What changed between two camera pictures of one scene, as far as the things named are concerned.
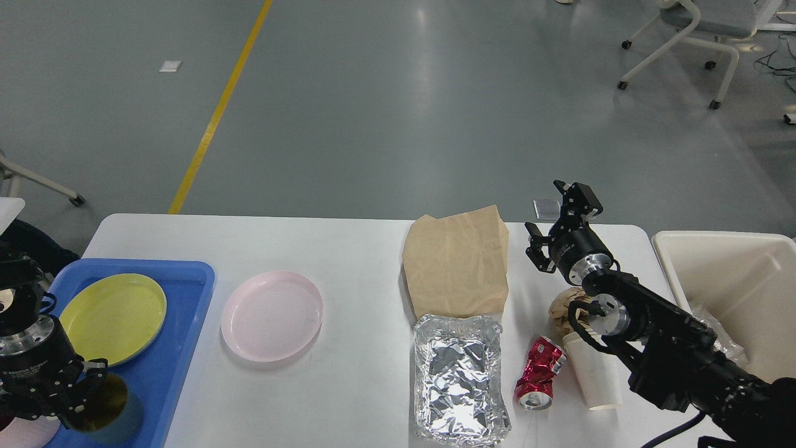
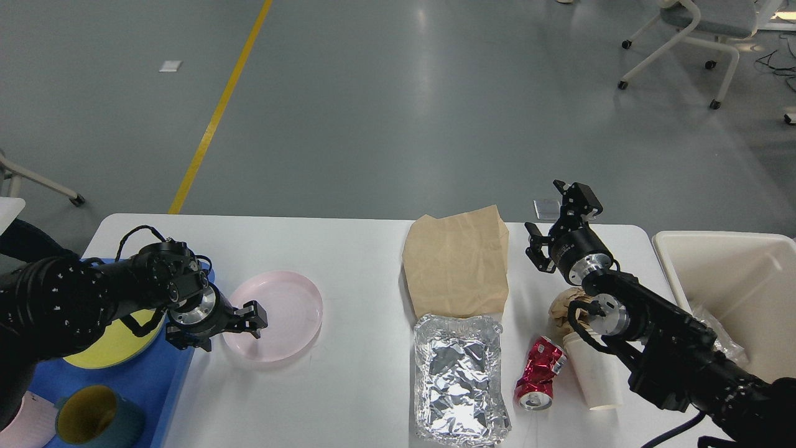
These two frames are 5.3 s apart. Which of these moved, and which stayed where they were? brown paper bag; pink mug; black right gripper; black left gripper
Moved: black left gripper
Stayed: pink mug; brown paper bag; black right gripper
